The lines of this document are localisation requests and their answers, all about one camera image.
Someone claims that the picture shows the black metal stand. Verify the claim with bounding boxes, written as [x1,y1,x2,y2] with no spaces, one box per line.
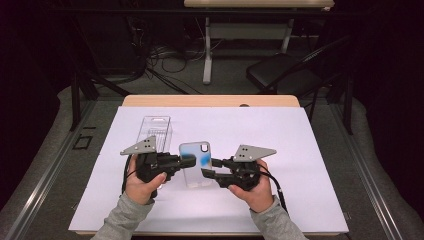
[68,66,133,132]
[328,73,355,136]

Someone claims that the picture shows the white table mat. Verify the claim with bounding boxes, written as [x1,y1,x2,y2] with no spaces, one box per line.
[68,105,350,234]

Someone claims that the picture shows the black cabinet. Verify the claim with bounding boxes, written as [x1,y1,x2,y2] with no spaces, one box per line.
[78,14,144,76]

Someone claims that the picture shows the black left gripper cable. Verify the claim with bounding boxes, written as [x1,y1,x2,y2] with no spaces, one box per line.
[121,154,138,194]

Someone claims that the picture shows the white-legged wooden desk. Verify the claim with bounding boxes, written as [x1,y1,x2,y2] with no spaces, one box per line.
[183,0,335,86]

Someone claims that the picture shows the black horizontal metal bar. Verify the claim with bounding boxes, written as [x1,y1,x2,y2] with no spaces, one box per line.
[49,7,368,18]

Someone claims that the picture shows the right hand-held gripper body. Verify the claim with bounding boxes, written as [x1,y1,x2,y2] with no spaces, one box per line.
[216,144,278,192]

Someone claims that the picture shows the person's right hand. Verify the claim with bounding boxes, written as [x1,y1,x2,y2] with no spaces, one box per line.
[228,159,274,214]

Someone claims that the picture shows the clear plastic organizer box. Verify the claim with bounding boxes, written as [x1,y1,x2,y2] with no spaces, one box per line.
[135,115,174,155]

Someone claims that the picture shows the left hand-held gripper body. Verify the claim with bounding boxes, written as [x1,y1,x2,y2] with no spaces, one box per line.
[119,135,183,184]

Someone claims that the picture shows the tangle of floor cables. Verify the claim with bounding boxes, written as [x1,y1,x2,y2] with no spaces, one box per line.
[126,16,224,96]

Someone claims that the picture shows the blue translucent phone case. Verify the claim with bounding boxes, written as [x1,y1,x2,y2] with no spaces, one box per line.
[178,141,214,190]

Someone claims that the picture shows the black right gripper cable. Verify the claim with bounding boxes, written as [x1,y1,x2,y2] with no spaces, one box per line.
[256,169,289,214]

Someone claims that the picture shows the black folding chair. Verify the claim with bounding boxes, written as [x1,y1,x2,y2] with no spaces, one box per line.
[245,34,354,123]

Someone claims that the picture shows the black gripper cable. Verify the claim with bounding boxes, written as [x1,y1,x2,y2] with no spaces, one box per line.
[256,169,289,214]
[121,154,138,194]

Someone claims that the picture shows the person's left hand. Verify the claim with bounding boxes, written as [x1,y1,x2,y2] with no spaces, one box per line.
[124,155,168,206]

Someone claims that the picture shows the metal floor rail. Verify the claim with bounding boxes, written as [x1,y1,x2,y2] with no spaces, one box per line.
[4,99,99,240]
[328,102,405,240]

